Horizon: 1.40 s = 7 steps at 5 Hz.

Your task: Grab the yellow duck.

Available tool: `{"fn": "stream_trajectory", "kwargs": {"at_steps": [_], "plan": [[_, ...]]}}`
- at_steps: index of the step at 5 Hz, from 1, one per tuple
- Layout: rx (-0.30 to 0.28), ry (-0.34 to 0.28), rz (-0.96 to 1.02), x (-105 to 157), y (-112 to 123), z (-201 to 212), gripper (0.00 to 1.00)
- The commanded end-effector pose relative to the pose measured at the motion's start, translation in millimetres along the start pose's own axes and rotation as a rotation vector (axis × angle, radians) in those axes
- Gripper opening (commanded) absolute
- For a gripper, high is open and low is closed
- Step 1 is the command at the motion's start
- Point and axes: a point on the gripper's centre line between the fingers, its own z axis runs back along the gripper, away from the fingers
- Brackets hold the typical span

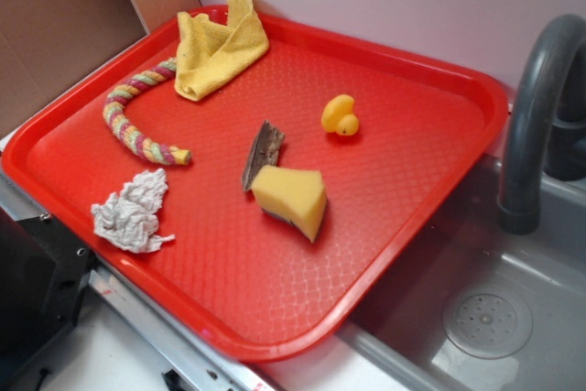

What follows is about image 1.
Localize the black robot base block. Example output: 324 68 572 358
1 212 94 383

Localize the yellow rubber duck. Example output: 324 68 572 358
320 94 360 136

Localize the yellow sponge block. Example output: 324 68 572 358
250 165 328 243

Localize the brown wood piece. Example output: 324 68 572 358
241 120 286 192

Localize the red plastic tray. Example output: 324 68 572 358
2 15 508 363

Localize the yellow folded cloth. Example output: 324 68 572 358
174 0 269 102

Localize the crumpled white paper towel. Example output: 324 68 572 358
91 168 176 254

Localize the grey plastic sink basin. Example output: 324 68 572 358
340 157 585 390

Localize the grey plastic faucet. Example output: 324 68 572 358
497 14 585 234

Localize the round sink drain cover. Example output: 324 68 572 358
442 283 533 360

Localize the brown cardboard panel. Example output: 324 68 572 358
1 0 200 136

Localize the multicolour braided rope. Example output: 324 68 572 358
102 57 192 167

